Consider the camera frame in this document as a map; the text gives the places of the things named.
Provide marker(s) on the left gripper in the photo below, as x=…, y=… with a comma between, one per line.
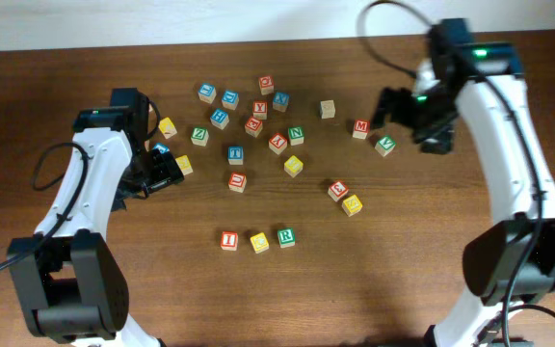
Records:
x=168, y=173

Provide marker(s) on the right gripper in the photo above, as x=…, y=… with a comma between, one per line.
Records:
x=434, y=138

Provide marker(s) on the yellow S block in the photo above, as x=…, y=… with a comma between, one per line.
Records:
x=184, y=164

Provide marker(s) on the red I block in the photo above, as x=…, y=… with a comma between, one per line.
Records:
x=229, y=241

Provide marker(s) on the yellow C block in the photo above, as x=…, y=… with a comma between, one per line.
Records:
x=260, y=243

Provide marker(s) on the green R block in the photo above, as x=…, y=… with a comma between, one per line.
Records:
x=286, y=237

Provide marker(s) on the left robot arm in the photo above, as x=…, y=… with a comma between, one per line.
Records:
x=68, y=284

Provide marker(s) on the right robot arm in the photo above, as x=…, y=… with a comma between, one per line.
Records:
x=510, y=267

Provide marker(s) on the yellow block middle left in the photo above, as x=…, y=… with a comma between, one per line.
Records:
x=167, y=128

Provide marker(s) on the green V block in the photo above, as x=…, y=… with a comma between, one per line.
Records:
x=385, y=145

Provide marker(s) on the green Z block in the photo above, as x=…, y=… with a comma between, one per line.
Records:
x=200, y=136

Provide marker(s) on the red M block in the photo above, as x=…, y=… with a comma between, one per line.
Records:
x=361, y=129

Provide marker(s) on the blue H block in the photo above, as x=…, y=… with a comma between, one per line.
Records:
x=220, y=119

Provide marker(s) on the blue T block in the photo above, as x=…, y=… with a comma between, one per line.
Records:
x=235, y=156

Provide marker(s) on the red U block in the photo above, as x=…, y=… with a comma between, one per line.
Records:
x=237, y=182

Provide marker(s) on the blue L block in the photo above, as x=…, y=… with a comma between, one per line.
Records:
x=207, y=93

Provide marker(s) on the plain wooden block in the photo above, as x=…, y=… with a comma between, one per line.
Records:
x=327, y=109

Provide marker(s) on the blue D block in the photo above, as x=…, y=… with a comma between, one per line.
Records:
x=230, y=99

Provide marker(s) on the red E block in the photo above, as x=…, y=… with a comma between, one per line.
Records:
x=253, y=126

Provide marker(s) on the red 3 block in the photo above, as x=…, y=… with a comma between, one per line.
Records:
x=338, y=190

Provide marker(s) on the yellow block lower right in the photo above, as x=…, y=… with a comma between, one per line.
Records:
x=352, y=205

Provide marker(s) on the red Y block upper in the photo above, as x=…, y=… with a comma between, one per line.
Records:
x=260, y=110

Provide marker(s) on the red y block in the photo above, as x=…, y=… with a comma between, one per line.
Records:
x=278, y=143
x=260, y=110

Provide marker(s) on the red Y block lower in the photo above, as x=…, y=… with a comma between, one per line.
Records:
x=278, y=143

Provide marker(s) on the green N block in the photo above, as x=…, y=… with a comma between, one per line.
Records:
x=296, y=135

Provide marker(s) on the yellow block centre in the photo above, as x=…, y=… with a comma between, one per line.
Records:
x=293, y=166

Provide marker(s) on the red Q block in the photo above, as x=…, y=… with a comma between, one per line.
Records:
x=266, y=84

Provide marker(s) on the blue X block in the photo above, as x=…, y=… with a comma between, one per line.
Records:
x=281, y=101

